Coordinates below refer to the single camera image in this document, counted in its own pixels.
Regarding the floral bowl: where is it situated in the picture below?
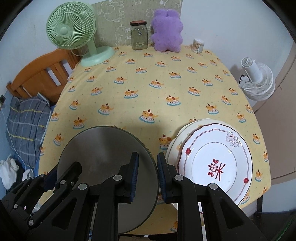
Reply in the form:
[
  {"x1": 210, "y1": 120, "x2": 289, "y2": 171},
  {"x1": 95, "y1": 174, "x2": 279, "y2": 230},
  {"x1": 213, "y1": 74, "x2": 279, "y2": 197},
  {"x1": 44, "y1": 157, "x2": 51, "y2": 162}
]
[{"x1": 57, "y1": 126, "x2": 159, "y2": 233}]

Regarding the red trim white plate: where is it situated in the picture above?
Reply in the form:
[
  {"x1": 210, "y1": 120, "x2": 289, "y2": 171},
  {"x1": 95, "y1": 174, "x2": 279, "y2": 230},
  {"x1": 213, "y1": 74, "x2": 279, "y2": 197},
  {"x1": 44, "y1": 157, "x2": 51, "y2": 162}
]
[{"x1": 176, "y1": 123, "x2": 253, "y2": 205}]

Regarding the orange flower plate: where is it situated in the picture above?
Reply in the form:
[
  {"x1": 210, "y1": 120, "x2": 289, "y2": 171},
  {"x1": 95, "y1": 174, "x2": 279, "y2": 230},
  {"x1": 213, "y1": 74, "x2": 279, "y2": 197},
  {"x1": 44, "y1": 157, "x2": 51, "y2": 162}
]
[{"x1": 166, "y1": 118, "x2": 232, "y2": 166}]

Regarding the white cloth pile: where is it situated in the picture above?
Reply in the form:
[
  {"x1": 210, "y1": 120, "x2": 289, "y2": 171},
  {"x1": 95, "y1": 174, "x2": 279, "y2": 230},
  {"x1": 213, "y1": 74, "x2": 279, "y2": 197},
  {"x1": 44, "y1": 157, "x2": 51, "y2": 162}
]
[{"x1": 0, "y1": 154, "x2": 19, "y2": 190}]

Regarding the grey plaid pillow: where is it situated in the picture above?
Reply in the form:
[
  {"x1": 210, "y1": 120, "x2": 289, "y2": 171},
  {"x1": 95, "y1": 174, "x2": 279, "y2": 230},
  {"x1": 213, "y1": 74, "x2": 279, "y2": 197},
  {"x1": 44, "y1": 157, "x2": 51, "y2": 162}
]
[{"x1": 6, "y1": 93, "x2": 52, "y2": 168}]

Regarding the yellow patterned tablecloth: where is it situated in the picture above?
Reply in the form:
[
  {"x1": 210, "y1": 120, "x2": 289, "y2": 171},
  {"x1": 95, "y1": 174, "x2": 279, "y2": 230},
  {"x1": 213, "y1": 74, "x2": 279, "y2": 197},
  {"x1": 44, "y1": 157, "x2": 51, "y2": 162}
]
[{"x1": 38, "y1": 44, "x2": 272, "y2": 237}]

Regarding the white fan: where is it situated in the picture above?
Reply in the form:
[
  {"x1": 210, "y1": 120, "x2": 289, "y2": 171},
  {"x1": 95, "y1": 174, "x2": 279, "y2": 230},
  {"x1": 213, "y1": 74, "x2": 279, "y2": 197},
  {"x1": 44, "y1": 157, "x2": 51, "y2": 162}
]
[{"x1": 238, "y1": 57, "x2": 275, "y2": 101}]

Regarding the toothpick container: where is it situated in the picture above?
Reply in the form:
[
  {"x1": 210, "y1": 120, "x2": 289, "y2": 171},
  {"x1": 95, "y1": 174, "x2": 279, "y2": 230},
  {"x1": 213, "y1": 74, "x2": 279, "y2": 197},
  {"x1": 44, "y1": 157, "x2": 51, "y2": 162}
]
[{"x1": 191, "y1": 38, "x2": 204, "y2": 54}]

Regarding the glass jar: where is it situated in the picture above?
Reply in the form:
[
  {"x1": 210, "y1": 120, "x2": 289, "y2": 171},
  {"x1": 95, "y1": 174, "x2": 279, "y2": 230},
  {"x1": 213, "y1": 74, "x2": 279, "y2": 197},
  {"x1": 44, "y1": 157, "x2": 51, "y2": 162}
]
[{"x1": 130, "y1": 20, "x2": 148, "y2": 50}]

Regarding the purple plush toy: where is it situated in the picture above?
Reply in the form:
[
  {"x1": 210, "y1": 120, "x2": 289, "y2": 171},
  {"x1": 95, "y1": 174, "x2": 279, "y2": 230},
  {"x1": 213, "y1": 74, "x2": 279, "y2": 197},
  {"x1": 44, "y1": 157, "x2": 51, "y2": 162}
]
[{"x1": 151, "y1": 9, "x2": 183, "y2": 53}]

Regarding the green desk fan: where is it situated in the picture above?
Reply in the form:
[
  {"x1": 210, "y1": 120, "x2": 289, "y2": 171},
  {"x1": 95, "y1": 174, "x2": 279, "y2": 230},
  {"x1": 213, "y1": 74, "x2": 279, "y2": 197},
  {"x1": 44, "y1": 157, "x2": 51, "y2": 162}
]
[{"x1": 46, "y1": 1, "x2": 115, "y2": 67}]

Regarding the green patterned wall mat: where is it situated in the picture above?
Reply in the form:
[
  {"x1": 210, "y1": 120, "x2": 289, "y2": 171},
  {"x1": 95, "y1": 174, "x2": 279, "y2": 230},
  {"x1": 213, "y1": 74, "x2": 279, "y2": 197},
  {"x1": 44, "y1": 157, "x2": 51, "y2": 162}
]
[{"x1": 92, "y1": 0, "x2": 182, "y2": 47}]

